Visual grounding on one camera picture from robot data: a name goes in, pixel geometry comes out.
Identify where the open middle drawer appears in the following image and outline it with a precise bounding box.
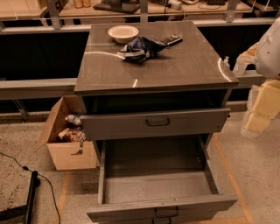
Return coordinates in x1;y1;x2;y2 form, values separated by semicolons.
87;135;237;224

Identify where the small clear bottle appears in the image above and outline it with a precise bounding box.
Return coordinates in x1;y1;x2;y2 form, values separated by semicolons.
223;56;230;68

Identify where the cardboard box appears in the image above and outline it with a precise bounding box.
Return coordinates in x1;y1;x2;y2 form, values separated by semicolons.
35;95;99;171

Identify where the silver crumpled snack bag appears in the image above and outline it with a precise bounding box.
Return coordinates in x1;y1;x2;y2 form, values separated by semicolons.
65;114;81;126

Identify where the black floor cable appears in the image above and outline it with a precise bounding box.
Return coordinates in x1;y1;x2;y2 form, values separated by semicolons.
0;151;61;224

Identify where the brown crumpled snack bag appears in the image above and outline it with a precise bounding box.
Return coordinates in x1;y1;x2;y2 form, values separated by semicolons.
58;127;87;143

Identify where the blue chip bag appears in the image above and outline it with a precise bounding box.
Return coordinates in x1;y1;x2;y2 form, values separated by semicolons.
117;36;167;63

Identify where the closed top drawer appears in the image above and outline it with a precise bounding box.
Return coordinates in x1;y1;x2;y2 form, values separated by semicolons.
80;108;230;141

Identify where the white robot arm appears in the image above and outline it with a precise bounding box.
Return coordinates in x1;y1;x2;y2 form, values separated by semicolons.
233;17;280;137

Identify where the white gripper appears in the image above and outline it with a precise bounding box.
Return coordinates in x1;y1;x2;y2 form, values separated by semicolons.
233;43;280;137

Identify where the white bowl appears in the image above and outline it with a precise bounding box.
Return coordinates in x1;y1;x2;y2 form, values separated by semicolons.
108;25;139;44

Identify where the grey metal rail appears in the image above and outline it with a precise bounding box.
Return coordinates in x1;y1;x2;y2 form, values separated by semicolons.
0;78;76;100

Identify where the grey drawer cabinet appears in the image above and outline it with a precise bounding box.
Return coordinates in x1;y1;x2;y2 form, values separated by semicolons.
73;20;240;224

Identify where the black stand leg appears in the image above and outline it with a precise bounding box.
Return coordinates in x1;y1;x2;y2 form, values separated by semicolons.
0;171;39;224

